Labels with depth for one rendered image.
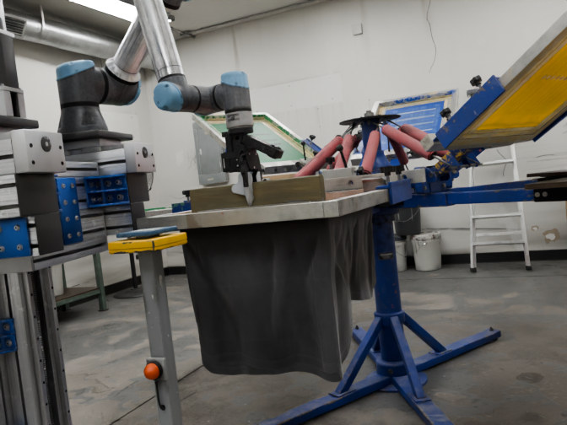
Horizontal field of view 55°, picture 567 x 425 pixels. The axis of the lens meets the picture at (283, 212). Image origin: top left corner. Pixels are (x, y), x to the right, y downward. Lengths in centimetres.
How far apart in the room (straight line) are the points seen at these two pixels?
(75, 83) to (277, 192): 72
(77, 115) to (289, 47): 497
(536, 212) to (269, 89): 321
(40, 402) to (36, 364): 10
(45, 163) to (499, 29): 523
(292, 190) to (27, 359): 83
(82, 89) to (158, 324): 81
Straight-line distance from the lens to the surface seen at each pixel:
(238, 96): 150
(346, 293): 152
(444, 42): 609
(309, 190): 142
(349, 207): 133
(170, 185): 732
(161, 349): 132
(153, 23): 156
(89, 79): 182
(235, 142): 152
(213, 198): 156
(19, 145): 126
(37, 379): 167
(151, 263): 129
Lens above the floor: 104
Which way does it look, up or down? 3 degrees down
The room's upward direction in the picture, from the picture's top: 6 degrees counter-clockwise
